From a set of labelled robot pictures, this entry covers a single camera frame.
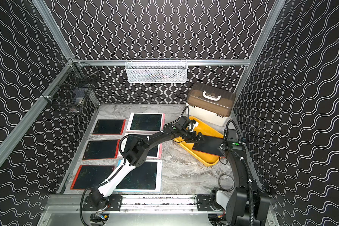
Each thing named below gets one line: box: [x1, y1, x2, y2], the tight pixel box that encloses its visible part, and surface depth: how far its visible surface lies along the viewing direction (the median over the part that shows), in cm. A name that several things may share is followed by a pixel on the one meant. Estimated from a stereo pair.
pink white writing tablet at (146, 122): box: [126, 112, 166, 133], surface depth 112 cm
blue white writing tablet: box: [113, 159, 163, 193], surface depth 83 cm
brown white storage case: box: [185, 81, 236, 127], surface depth 100 cm
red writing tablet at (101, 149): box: [82, 139, 121, 161], surface depth 97 cm
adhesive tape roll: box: [217, 174, 235, 191], surface depth 83 cm
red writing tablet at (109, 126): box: [92, 119, 126, 136], surface depth 109 cm
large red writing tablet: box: [70, 165, 115, 190], surface depth 86 cm
